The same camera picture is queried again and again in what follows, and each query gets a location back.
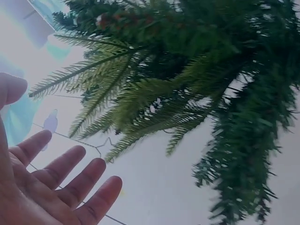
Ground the person's left hand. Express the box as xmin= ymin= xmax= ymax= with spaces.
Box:
xmin=0 ymin=72 xmax=123 ymax=225

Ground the green artificial christmas tree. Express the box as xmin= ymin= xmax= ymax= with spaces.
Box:
xmin=28 ymin=0 xmax=300 ymax=225

